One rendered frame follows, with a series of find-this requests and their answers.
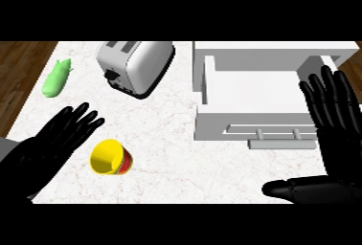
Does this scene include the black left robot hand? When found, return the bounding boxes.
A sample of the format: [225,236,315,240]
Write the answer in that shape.
[0,101,107,205]

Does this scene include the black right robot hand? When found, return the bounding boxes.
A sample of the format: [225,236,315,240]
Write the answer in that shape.
[260,64,362,205]

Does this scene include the yellow and red cup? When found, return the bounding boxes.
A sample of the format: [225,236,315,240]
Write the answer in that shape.
[89,138,135,176]

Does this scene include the white open drawer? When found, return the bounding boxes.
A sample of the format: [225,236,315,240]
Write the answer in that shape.
[194,55,342,142]

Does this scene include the white drawer cabinet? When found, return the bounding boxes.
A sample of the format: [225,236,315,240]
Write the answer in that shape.
[191,41,361,94]

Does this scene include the green vegetable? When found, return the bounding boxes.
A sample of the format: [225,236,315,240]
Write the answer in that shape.
[42,57,74,98]

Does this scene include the silver toaster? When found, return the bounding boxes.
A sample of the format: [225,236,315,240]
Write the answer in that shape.
[96,41,178,100]

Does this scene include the grey drawer handle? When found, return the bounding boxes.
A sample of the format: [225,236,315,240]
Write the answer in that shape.
[247,127,318,150]

